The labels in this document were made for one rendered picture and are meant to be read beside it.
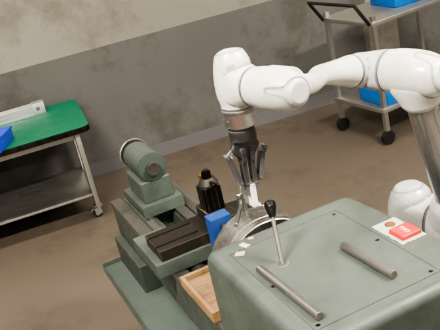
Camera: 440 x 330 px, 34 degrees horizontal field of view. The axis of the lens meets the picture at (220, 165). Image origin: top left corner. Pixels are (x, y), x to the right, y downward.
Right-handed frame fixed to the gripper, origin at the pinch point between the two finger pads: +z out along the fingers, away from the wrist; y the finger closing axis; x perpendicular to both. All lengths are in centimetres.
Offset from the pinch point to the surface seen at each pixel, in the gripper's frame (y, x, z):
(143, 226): 6, -114, 51
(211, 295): 5, -37, 49
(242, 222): -0.9, -13.0, 14.1
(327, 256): -6.6, 26.0, 11.4
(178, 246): 6, -65, 41
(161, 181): -9, -122, 37
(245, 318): 16.1, 20.1, 23.6
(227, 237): 4.5, -13.8, 17.4
